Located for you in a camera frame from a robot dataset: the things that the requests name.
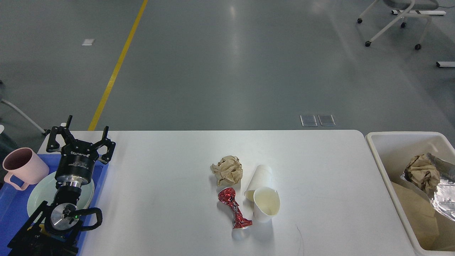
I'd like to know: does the white plastic bin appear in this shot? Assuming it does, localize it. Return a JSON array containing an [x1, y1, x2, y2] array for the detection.
[[366, 132, 455, 256]]

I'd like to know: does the floor outlet cover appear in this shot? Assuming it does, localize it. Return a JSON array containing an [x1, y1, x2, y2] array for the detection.
[[318, 114, 336, 127], [300, 114, 318, 127]]

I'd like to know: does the light green plate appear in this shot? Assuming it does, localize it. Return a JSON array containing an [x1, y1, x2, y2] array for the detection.
[[27, 172, 95, 216]]

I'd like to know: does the brown paper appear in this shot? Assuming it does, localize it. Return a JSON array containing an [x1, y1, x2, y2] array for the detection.
[[403, 154, 440, 196]]

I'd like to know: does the aluminium foil tray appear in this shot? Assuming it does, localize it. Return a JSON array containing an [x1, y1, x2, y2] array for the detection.
[[401, 153, 455, 221]]

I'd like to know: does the person in jeans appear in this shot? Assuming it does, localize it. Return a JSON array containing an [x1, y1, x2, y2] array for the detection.
[[0, 78, 18, 189]]

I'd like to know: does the left floor outlet cover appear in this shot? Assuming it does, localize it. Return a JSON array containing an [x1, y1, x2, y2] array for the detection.
[[300, 114, 318, 127]]

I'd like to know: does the white floor bar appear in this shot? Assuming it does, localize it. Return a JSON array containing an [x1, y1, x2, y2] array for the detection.
[[436, 61, 455, 68]]

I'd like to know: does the upright white paper cup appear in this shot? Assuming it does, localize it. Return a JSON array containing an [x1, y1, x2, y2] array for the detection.
[[253, 187, 280, 223]]

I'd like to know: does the right floor outlet cover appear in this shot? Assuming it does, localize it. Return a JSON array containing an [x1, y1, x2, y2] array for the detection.
[[318, 114, 336, 127]]

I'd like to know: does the crumpled brown paper ball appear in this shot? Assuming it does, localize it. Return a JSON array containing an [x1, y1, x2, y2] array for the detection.
[[210, 155, 243, 186]]

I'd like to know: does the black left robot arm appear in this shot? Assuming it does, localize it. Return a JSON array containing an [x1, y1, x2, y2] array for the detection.
[[7, 115, 116, 256]]

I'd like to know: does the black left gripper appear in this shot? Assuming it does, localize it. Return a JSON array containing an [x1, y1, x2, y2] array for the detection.
[[46, 114, 116, 185]]

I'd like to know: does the pink mug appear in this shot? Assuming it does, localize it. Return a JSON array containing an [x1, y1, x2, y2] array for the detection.
[[2, 148, 50, 191]]

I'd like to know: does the white office chair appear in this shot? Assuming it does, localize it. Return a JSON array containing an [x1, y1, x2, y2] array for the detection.
[[364, 0, 439, 50]]

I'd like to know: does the crushed red can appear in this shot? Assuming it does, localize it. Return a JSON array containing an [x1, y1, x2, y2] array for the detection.
[[218, 187, 252, 229]]

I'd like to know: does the lying white paper cup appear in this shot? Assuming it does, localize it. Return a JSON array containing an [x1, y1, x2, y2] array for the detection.
[[244, 164, 273, 202]]

